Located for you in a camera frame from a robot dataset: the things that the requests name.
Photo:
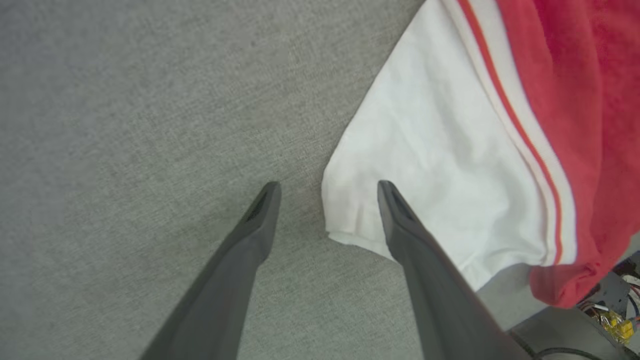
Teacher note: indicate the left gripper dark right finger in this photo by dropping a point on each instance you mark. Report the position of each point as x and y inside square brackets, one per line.
[435, 290]

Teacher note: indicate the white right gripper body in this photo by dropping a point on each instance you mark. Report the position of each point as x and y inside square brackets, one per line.
[560, 330]

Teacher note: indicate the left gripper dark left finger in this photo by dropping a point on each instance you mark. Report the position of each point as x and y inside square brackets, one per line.
[240, 260]

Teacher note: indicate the red white short-sleeve shirt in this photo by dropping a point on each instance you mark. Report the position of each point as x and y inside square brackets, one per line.
[450, 125]

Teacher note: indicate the grey fabric sofa cushion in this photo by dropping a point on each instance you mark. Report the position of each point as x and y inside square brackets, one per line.
[125, 125]

